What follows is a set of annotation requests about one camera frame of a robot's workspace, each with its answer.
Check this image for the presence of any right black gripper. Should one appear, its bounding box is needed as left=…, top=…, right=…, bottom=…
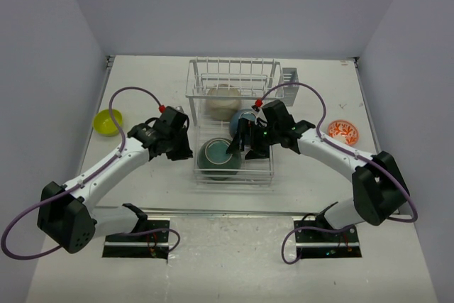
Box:
left=227, top=118, right=280, bottom=161

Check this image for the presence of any dark green bowl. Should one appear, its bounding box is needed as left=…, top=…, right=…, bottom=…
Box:
left=197, top=138, right=242, bottom=181

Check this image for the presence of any blue bowl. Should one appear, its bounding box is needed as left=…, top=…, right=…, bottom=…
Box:
left=229, top=109, right=256, bottom=138

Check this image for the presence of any yellow bowl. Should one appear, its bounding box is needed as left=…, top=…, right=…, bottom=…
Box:
left=92, top=109, right=120, bottom=137

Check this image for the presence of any white orange patterned bowl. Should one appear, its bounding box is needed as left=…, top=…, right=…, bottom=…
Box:
left=327, top=120, right=360, bottom=146

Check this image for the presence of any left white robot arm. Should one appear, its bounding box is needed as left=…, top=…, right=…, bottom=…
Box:
left=37, top=106, right=193, bottom=253

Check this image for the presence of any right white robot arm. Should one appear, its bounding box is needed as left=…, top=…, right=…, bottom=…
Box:
left=226, top=100, right=409, bottom=241

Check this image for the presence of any beige bowl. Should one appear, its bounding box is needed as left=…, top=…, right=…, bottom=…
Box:
left=206, top=84, right=241, bottom=121

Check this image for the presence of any grey cutlery holder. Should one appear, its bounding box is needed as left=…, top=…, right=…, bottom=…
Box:
left=282, top=67, right=299, bottom=106

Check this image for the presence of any white wire dish rack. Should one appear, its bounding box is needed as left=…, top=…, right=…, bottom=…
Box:
left=186, top=57, right=284, bottom=185

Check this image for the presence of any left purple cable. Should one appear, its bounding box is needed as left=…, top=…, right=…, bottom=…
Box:
left=1, top=86, right=182, bottom=260

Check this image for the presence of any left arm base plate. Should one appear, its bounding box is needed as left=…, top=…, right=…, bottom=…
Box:
left=102, top=231, right=170, bottom=260

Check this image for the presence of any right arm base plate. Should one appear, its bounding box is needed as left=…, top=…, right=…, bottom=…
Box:
left=294, top=227, right=362, bottom=259

